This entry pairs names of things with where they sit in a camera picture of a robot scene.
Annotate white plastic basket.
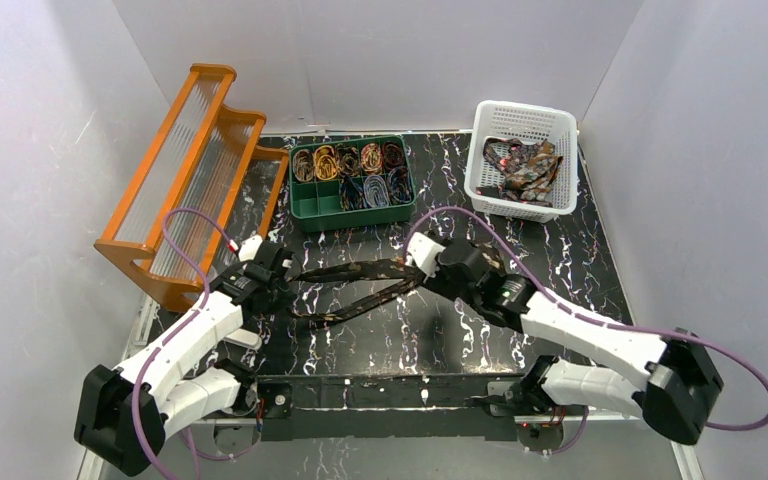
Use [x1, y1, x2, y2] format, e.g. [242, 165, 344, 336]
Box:
[465, 100, 578, 223]

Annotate dark blue rolled tie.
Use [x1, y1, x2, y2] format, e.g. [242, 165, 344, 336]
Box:
[386, 166, 413, 205]

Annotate white oblong object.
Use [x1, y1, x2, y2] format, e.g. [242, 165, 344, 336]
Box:
[224, 329, 263, 351]

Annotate dark multicolour rolled tie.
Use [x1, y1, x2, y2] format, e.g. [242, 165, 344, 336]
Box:
[339, 176, 366, 211]

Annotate dark red rolled tie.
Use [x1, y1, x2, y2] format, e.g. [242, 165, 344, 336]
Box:
[381, 141, 406, 171]

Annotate purple cable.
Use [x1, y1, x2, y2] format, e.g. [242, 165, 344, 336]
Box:
[403, 206, 768, 457]
[130, 207, 259, 480]

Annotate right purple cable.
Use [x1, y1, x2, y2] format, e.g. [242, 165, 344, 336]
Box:
[403, 206, 768, 457]

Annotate green compartment tray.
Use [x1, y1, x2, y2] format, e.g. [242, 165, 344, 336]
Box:
[289, 135, 416, 232]

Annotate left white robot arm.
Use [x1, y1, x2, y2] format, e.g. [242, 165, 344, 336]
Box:
[73, 235, 293, 477]

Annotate dark brown rolled tie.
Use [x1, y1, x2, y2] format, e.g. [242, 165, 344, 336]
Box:
[335, 144, 362, 177]

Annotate yellow rolled tie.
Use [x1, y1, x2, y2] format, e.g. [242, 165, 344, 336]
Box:
[313, 145, 340, 181]

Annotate dark floral tie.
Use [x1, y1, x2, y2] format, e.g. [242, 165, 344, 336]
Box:
[288, 259, 426, 325]

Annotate orange rolled tie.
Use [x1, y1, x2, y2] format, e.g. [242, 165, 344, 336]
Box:
[360, 142, 383, 175]

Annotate black base bar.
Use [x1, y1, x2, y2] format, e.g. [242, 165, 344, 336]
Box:
[258, 373, 522, 442]

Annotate light blue rolled tie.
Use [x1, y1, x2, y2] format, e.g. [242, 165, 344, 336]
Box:
[363, 174, 391, 209]

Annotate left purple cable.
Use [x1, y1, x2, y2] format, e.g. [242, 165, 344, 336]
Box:
[130, 207, 259, 480]

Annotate patterned ties in basket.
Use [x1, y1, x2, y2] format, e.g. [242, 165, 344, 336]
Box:
[483, 137, 564, 207]

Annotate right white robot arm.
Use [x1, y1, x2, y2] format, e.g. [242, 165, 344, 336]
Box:
[407, 233, 724, 445]

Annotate orange wooden rack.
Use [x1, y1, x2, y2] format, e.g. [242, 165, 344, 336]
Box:
[94, 63, 290, 312]

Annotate aluminium rail frame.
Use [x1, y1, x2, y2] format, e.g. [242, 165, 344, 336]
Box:
[79, 291, 703, 480]

